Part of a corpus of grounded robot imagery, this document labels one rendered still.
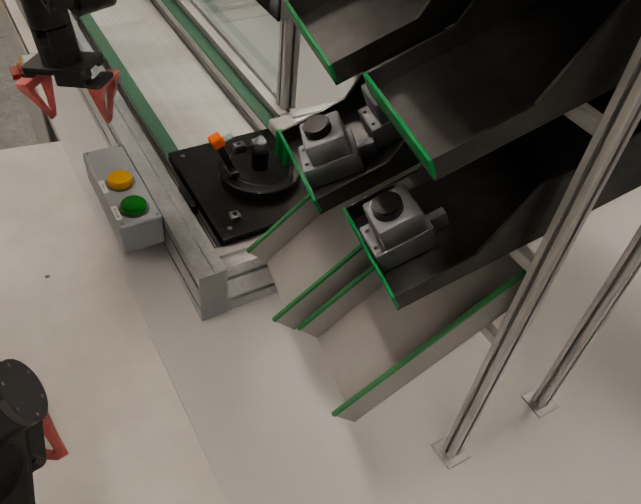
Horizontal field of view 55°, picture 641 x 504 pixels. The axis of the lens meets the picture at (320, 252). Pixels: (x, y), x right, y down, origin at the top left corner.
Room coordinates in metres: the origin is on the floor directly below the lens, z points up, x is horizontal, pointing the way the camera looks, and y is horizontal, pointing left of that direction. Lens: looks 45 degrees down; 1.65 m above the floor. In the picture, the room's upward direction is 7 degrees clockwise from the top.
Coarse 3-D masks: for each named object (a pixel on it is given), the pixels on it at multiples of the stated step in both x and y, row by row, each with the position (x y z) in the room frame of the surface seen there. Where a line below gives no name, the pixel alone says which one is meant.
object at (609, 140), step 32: (640, 64) 0.42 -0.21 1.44; (640, 96) 0.41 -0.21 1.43; (608, 128) 0.42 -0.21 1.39; (608, 160) 0.41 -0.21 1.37; (576, 192) 0.42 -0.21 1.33; (576, 224) 0.41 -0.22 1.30; (544, 256) 0.42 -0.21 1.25; (640, 256) 0.51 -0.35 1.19; (544, 288) 0.42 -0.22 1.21; (608, 288) 0.52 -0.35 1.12; (512, 320) 0.42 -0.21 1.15; (512, 352) 0.42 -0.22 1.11; (576, 352) 0.51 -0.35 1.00; (480, 384) 0.42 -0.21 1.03; (544, 384) 0.52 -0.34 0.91; (448, 448) 0.42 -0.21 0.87
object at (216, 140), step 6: (216, 132) 0.79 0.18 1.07; (210, 138) 0.78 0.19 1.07; (216, 138) 0.78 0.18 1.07; (222, 138) 0.78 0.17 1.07; (228, 138) 0.79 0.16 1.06; (216, 144) 0.78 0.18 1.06; (222, 144) 0.78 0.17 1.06; (222, 150) 0.78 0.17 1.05; (222, 156) 0.78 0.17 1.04; (228, 156) 0.79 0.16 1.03; (228, 162) 0.79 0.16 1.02; (228, 168) 0.79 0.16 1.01; (234, 168) 0.80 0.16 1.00
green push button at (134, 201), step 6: (126, 198) 0.73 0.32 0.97; (132, 198) 0.73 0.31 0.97; (138, 198) 0.73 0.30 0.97; (120, 204) 0.71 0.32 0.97; (126, 204) 0.71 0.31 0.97; (132, 204) 0.72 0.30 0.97; (138, 204) 0.72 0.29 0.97; (144, 204) 0.72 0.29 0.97; (126, 210) 0.70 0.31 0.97; (132, 210) 0.70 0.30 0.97; (138, 210) 0.71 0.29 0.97; (144, 210) 0.71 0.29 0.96
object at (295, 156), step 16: (352, 96) 0.66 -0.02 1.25; (320, 112) 0.64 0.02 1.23; (352, 112) 0.66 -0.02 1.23; (288, 128) 0.63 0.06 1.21; (352, 128) 0.63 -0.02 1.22; (288, 144) 0.62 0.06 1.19; (400, 144) 0.55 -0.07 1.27; (368, 160) 0.57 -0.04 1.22; (384, 160) 0.57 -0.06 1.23; (400, 160) 0.55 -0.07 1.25; (416, 160) 0.55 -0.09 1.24; (304, 176) 0.57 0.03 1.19; (352, 176) 0.55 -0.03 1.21; (368, 176) 0.53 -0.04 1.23; (384, 176) 0.54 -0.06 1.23; (320, 192) 0.54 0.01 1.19; (336, 192) 0.52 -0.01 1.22; (352, 192) 0.52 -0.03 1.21; (320, 208) 0.51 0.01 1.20
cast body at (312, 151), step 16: (336, 112) 0.58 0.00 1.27; (304, 128) 0.55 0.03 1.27; (320, 128) 0.55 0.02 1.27; (336, 128) 0.56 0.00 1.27; (304, 144) 0.54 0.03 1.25; (320, 144) 0.54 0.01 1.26; (336, 144) 0.54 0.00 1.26; (352, 144) 0.56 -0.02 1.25; (368, 144) 0.57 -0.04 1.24; (304, 160) 0.56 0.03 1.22; (320, 160) 0.54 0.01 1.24; (336, 160) 0.55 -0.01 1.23; (352, 160) 0.55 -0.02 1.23; (320, 176) 0.54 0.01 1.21; (336, 176) 0.55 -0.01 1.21
